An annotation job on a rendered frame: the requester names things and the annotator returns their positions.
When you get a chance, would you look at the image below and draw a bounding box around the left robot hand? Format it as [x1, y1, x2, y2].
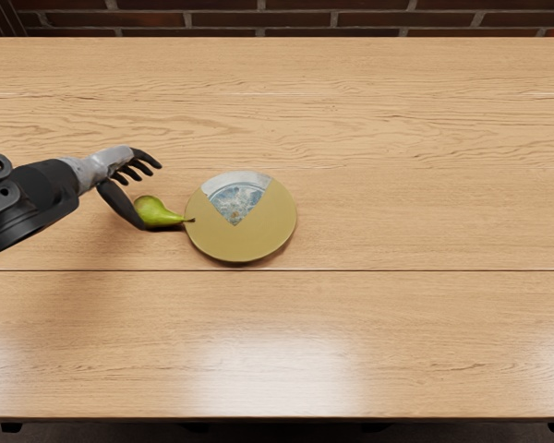
[60, 145, 163, 231]

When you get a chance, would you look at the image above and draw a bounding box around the olive plate with printed pattern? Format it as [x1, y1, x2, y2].
[184, 171, 298, 265]

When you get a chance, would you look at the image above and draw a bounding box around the green pear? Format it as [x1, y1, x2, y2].
[133, 195, 197, 230]

